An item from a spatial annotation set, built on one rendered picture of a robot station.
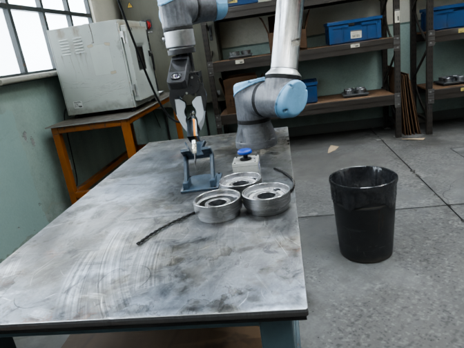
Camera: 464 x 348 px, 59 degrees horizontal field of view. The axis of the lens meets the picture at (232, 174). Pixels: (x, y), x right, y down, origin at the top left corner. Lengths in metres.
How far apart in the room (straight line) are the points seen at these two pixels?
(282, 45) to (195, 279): 0.85
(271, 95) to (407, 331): 1.08
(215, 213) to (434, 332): 1.21
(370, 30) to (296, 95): 3.21
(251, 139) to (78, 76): 2.08
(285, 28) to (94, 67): 2.08
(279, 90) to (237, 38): 3.64
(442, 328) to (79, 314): 1.48
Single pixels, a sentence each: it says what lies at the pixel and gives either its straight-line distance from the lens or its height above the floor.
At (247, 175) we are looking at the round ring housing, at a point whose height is 0.83.
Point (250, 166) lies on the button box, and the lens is 1.10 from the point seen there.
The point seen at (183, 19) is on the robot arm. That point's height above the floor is 1.22.
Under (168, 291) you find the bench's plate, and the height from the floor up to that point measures 0.80.
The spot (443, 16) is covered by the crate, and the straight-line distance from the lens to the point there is 4.65.
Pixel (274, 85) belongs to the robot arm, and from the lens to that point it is 1.30.
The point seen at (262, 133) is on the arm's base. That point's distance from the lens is 1.40.
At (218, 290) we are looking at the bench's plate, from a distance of 0.65.
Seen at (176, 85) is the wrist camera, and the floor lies 1.08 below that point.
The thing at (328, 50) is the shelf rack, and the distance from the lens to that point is 4.30.
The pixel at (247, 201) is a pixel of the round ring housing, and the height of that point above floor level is 0.83.
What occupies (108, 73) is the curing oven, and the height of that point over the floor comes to 1.08.
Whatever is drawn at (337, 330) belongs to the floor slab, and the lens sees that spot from 1.82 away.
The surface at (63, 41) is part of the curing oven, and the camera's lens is 3.29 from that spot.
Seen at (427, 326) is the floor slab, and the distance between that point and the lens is 1.88.
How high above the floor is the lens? 1.15
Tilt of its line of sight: 17 degrees down
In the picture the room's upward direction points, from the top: 8 degrees counter-clockwise
